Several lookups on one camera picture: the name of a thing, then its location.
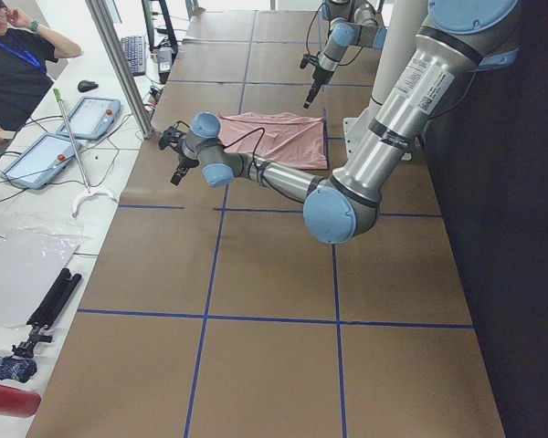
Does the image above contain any black folded tripod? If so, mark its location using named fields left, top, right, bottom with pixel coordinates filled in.
left=12, top=267, right=82, bottom=359

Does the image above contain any person in black shirt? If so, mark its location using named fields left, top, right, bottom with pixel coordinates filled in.
left=0, top=1, right=82, bottom=145

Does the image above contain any blue teach pendant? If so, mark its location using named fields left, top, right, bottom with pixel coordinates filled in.
left=0, top=133, right=75, bottom=190
left=63, top=96, right=121, bottom=141

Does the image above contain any pink Snoopy t-shirt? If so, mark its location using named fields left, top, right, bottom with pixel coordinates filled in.
left=217, top=112, right=327, bottom=170

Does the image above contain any aluminium frame post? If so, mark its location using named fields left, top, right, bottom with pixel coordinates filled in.
left=86, top=0, right=154, bottom=139

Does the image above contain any clear plastic bag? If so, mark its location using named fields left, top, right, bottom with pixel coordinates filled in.
left=0, top=214, right=84, bottom=329

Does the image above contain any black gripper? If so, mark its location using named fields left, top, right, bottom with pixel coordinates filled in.
left=300, top=52, right=336, bottom=109
left=158, top=121, right=199, bottom=185

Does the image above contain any reacher stick white hook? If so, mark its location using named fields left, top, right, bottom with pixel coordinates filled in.
left=52, top=88, right=120, bottom=219

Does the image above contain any far blue teach pendant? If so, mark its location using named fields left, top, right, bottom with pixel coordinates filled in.
left=63, top=96, right=121, bottom=141

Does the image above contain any red bottle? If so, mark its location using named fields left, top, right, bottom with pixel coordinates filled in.
left=0, top=384, right=41, bottom=418

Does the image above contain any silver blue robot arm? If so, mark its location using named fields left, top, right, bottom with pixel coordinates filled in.
left=159, top=1, right=522, bottom=244
left=300, top=1, right=387, bottom=109

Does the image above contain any near blue teach pendant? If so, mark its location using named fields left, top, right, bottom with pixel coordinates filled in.
left=0, top=133, right=75, bottom=190

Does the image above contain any black computer mouse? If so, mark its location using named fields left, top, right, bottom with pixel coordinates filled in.
left=77, top=80, right=99, bottom=93

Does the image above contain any blue folded umbrella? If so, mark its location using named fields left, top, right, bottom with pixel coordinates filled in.
left=0, top=356, right=37, bottom=383

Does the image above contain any black keyboard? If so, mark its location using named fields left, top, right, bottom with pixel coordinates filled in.
left=120, top=36, right=146, bottom=77

